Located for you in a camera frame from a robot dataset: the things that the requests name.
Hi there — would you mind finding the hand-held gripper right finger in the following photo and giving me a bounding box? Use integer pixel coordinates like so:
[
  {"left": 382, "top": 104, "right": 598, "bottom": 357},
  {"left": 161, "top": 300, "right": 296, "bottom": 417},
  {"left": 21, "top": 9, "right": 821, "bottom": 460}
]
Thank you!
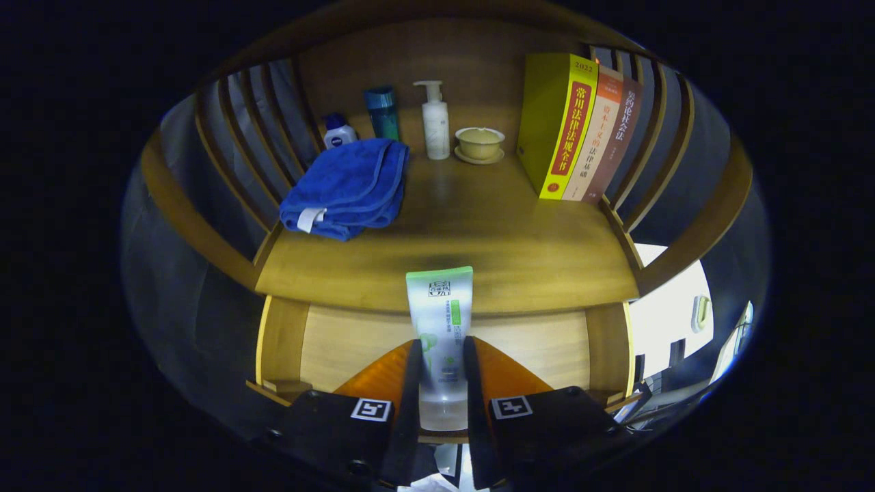
[{"left": 463, "top": 335, "right": 626, "bottom": 491}]

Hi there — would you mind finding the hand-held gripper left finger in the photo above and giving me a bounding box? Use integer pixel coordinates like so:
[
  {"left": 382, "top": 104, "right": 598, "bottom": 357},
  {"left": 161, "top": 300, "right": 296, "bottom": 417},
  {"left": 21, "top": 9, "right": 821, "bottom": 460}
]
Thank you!
[{"left": 263, "top": 338, "right": 425, "bottom": 489}]

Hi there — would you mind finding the wooden drawer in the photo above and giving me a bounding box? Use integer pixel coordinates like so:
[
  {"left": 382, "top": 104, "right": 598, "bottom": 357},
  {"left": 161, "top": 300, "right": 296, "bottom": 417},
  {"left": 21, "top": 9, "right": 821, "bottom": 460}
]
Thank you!
[{"left": 246, "top": 294, "right": 650, "bottom": 445}]

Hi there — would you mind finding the white green cleanser tube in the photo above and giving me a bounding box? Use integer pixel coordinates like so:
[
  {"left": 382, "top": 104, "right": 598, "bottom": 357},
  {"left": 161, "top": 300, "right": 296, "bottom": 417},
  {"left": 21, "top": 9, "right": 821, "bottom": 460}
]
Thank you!
[{"left": 405, "top": 266, "right": 474, "bottom": 433}]

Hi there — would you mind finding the wooden countertop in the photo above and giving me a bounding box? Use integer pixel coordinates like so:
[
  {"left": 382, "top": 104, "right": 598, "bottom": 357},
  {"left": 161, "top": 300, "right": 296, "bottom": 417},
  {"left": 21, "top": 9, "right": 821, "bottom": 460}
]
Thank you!
[{"left": 255, "top": 102, "right": 640, "bottom": 315}]

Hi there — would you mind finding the white drawer unit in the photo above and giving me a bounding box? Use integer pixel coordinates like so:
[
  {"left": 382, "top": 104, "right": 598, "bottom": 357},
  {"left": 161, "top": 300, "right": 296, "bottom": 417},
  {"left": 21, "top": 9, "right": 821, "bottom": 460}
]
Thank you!
[{"left": 625, "top": 243, "right": 715, "bottom": 383}]

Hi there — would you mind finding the blue folded towel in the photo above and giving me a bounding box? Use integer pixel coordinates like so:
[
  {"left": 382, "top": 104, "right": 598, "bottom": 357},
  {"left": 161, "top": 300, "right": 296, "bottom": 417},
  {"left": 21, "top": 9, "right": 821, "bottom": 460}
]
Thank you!
[{"left": 279, "top": 138, "right": 411, "bottom": 241}]

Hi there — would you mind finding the beige lidded teacup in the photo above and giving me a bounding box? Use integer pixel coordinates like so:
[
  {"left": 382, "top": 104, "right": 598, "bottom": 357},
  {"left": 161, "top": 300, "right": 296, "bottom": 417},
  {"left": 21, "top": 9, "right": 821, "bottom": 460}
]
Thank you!
[{"left": 455, "top": 126, "right": 507, "bottom": 165}]

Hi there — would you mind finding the white side desk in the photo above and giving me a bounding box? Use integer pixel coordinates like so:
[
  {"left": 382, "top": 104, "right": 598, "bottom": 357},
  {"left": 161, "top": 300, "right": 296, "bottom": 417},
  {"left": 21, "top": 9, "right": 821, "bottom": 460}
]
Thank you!
[{"left": 711, "top": 301, "right": 755, "bottom": 385}]

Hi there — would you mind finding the white pump bottle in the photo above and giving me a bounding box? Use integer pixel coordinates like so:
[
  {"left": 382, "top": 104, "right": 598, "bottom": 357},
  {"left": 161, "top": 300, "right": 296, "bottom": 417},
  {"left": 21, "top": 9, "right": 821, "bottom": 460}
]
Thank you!
[{"left": 413, "top": 80, "right": 451, "bottom": 161}]

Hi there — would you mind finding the small blue white bottle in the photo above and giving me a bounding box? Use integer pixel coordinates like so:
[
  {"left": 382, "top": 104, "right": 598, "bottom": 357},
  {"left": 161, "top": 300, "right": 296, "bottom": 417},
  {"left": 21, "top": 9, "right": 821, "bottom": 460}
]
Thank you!
[{"left": 323, "top": 113, "right": 359, "bottom": 150}]

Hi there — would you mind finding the teal bottle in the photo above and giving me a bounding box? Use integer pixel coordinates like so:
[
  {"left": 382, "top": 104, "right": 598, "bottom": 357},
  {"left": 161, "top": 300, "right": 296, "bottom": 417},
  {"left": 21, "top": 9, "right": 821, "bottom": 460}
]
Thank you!
[{"left": 363, "top": 85, "right": 401, "bottom": 142}]

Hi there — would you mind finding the yellow book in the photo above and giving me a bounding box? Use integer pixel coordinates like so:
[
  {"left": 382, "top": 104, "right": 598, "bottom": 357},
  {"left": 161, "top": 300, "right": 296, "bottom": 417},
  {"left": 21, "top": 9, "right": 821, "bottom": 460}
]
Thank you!
[{"left": 516, "top": 53, "right": 600, "bottom": 200}]

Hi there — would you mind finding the beige orange book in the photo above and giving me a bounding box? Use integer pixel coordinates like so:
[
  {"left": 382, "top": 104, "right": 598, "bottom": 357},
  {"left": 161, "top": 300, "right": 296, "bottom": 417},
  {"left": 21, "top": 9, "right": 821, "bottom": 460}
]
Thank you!
[{"left": 562, "top": 65, "right": 625, "bottom": 202}]

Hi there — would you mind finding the brown book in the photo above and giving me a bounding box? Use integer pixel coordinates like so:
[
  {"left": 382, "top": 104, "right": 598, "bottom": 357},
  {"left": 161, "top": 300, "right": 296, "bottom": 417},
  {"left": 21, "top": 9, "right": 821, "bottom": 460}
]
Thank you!
[{"left": 582, "top": 77, "right": 643, "bottom": 204}]

